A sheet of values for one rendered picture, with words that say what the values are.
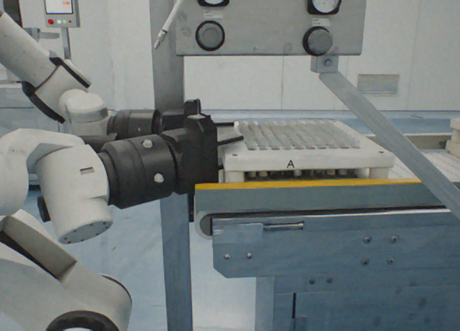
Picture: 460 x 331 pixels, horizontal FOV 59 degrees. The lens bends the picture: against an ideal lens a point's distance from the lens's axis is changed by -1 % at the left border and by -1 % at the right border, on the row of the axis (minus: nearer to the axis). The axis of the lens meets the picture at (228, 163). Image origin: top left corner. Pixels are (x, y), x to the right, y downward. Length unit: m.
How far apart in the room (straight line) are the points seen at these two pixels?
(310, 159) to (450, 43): 5.65
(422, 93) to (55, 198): 5.81
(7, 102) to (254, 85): 3.35
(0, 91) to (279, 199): 2.72
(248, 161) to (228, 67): 4.98
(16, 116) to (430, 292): 2.77
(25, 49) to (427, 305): 0.93
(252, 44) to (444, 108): 5.85
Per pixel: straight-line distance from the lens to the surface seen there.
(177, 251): 0.92
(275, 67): 5.56
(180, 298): 0.99
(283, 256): 0.61
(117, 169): 0.50
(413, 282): 0.77
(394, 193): 0.62
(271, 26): 0.49
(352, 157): 0.60
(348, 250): 0.64
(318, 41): 0.48
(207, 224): 0.58
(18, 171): 0.45
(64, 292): 0.79
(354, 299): 0.76
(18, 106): 3.10
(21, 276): 0.80
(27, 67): 0.99
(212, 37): 0.46
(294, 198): 0.57
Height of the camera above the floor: 1.09
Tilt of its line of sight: 18 degrees down
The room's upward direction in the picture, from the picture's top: straight up
